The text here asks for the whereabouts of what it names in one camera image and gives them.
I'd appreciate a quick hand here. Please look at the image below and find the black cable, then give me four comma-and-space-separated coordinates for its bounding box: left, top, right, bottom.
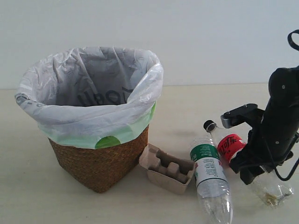
261, 30, 299, 182

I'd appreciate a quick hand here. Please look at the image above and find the white green plastic bin liner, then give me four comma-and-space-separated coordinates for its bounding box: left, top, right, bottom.
15, 46, 164, 149

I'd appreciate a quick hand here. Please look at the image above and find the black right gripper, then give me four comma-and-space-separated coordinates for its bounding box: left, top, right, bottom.
229, 99, 299, 185

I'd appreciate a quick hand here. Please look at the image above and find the clear bottle red label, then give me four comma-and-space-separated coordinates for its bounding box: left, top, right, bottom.
203, 119, 295, 209

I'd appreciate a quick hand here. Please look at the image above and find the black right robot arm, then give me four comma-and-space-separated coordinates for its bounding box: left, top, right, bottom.
221, 67, 299, 185

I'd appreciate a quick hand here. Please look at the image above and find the clear bottle green label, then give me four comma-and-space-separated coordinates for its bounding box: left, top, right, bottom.
190, 137, 233, 224

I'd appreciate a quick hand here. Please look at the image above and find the woven brown wicker basket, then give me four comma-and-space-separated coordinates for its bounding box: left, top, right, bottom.
49, 127, 149, 193

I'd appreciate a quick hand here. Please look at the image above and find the grey paper pulp tray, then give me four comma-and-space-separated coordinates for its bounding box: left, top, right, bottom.
139, 144, 195, 195

